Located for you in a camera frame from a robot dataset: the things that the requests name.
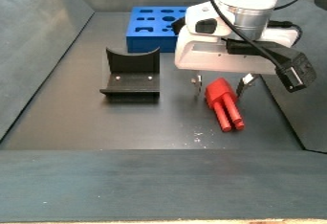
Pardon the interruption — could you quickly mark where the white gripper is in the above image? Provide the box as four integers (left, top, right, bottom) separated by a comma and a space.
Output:
175, 1, 298, 97

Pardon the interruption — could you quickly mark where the red three prong object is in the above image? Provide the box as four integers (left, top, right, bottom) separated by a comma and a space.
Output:
204, 78, 246, 132

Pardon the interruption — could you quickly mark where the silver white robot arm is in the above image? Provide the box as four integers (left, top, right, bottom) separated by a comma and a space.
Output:
175, 0, 327, 92

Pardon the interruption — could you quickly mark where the black curved fixture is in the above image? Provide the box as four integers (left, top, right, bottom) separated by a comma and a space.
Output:
100, 49, 160, 97

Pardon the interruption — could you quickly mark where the blue foam shape board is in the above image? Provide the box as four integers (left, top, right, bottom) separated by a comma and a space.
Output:
126, 6, 187, 53

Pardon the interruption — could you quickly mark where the black camera cable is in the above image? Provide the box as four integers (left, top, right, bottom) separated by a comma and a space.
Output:
204, 0, 305, 76

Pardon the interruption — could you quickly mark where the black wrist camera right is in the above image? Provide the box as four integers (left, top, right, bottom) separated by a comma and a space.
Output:
226, 39, 317, 93

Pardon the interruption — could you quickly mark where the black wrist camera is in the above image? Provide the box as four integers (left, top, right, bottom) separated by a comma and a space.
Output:
226, 39, 317, 93
171, 17, 218, 34

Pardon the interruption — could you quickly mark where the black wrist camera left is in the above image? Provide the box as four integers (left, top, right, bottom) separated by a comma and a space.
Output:
171, 17, 218, 34

